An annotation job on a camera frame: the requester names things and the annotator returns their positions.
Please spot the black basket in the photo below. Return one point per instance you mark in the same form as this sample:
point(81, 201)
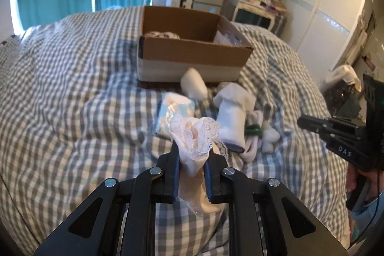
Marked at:
point(342, 100)

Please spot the white dressing table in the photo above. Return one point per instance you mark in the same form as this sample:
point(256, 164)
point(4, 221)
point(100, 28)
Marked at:
point(258, 11)

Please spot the white socks with green tag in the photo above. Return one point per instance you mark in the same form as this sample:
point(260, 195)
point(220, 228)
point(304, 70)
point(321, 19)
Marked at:
point(261, 139)

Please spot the clear plastic bag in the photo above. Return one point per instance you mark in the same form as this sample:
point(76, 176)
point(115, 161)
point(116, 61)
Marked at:
point(228, 37)

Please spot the brown cardboard box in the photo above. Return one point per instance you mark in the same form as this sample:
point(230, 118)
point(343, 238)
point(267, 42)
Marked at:
point(192, 64)

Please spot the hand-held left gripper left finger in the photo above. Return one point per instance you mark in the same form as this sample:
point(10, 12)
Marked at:
point(175, 166)

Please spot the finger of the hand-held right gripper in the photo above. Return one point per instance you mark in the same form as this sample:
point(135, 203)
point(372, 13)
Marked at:
point(313, 125)

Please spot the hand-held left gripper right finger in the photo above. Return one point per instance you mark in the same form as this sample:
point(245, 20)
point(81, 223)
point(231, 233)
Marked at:
point(208, 175)

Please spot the grey checked blanket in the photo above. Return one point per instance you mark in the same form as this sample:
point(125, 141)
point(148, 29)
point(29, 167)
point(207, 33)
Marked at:
point(75, 100)

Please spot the white towel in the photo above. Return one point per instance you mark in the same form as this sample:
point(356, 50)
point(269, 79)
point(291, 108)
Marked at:
point(348, 76)

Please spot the white wardrobe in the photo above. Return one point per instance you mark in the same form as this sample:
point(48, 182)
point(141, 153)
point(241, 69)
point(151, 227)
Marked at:
point(327, 16)

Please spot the person's right hand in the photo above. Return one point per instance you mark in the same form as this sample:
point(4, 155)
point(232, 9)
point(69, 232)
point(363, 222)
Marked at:
point(373, 184)

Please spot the light blue packet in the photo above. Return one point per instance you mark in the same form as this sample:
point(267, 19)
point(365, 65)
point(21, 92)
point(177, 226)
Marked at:
point(171, 115)

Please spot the white rolled sock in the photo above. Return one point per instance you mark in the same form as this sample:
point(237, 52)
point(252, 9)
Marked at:
point(194, 82)

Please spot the white frilly sock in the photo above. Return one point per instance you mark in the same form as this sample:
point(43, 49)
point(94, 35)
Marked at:
point(231, 118)

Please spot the cream lace sock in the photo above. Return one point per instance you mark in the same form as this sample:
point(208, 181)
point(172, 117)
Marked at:
point(192, 142)

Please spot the grey patterned cloth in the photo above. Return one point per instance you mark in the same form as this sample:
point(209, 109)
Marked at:
point(160, 35)

